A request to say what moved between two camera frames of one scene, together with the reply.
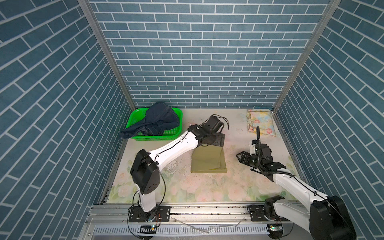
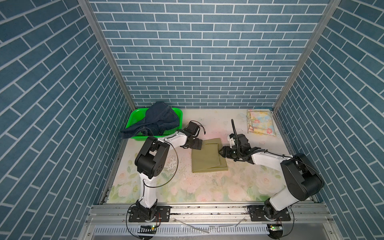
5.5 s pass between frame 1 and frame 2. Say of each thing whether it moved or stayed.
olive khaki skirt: stayed
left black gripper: moved
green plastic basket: stayed
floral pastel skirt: stayed
